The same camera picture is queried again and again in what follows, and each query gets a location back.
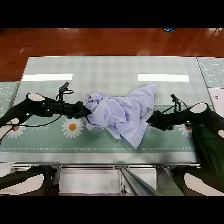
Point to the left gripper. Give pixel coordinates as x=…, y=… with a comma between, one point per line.
x=79, y=109

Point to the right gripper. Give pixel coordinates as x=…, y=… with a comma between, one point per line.
x=156, y=120

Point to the lavender shirt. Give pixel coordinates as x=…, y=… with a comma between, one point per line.
x=123, y=115

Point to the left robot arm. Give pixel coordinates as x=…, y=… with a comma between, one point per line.
x=33, y=107

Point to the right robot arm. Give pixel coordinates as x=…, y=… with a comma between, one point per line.
x=203, y=116

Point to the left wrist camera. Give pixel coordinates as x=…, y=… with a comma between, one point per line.
x=64, y=89

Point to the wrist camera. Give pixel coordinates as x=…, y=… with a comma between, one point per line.
x=175, y=100
x=64, y=89

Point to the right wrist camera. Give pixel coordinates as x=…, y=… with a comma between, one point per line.
x=175, y=100

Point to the silver frame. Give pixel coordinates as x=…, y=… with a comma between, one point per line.
x=113, y=178

